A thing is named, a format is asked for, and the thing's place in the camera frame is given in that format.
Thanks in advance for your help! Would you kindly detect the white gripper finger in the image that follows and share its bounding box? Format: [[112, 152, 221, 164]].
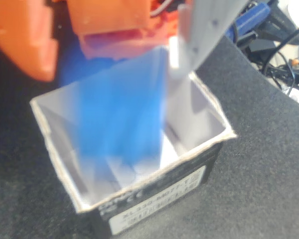
[[169, 0, 251, 78]]

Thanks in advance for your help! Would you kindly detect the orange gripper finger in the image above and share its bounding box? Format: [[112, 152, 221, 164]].
[[0, 0, 60, 83]]

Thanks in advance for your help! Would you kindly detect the blue cube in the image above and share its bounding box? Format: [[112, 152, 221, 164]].
[[58, 45, 169, 170]]

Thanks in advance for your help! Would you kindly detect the white black cardboard box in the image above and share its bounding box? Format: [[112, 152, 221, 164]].
[[29, 70, 238, 239]]

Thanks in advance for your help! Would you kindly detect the blue plastic clamp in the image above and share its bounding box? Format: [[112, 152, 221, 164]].
[[226, 1, 270, 38]]

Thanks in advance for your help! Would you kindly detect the black power adapter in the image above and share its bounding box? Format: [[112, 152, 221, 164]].
[[248, 38, 276, 54]]

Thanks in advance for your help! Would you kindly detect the black felt mat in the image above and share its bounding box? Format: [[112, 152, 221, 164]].
[[0, 34, 299, 239]]

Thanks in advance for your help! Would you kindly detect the white red servo cable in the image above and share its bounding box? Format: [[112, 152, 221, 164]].
[[149, 1, 181, 17]]

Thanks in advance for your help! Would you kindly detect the black cable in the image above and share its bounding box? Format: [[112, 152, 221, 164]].
[[233, 14, 299, 97]]

